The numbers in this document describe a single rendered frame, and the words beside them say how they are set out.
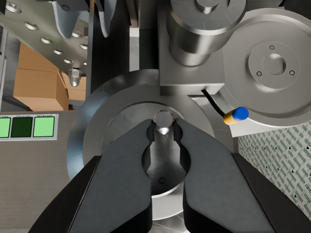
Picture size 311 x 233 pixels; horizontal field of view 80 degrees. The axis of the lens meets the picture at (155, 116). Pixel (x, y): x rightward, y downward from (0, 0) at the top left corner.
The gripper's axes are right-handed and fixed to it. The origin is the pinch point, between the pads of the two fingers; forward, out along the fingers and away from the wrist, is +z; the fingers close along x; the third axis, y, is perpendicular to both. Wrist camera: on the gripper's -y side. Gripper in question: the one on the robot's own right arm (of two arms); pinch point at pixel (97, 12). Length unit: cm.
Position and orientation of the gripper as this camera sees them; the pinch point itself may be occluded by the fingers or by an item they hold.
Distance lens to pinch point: 26.3
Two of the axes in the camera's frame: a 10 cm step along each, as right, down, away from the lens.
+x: 10.0, -0.2, -0.2
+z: 0.3, 1.7, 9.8
